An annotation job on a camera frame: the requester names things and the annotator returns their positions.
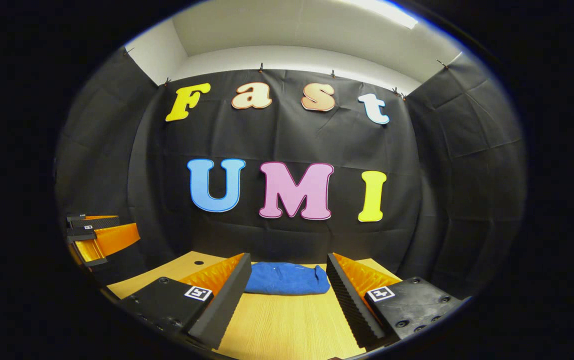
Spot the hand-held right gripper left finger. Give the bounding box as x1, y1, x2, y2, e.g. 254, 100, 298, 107
116, 252, 253, 351

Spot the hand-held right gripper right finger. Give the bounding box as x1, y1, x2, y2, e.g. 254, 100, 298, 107
326, 252, 469, 351

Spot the blue corduroy shirt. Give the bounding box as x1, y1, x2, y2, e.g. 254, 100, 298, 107
244, 261, 331, 296

